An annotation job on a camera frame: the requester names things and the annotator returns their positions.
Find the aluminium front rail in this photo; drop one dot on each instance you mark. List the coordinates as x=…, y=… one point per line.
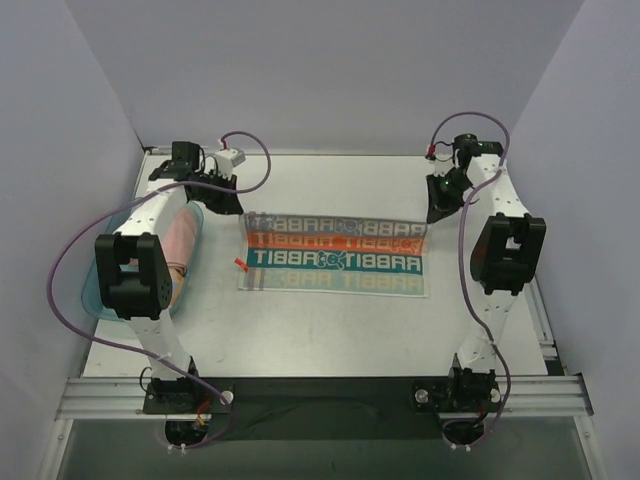
x=121, y=398

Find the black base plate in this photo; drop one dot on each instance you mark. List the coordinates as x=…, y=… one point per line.
x=326, y=408

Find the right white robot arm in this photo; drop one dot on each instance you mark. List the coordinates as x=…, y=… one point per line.
x=501, y=263

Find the pink rolled towel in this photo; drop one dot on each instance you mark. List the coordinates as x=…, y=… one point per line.
x=179, y=242

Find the white rabbit print towel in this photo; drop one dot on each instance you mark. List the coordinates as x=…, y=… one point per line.
x=333, y=254

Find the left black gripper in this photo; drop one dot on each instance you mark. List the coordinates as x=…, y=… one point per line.
x=218, y=186

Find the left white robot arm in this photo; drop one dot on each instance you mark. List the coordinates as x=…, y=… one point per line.
x=132, y=267

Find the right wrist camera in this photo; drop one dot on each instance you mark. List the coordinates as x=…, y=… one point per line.
x=436, y=155

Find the orange polka dot towel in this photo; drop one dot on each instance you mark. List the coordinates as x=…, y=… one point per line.
x=177, y=287

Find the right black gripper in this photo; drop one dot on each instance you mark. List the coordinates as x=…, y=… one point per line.
x=439, y=195

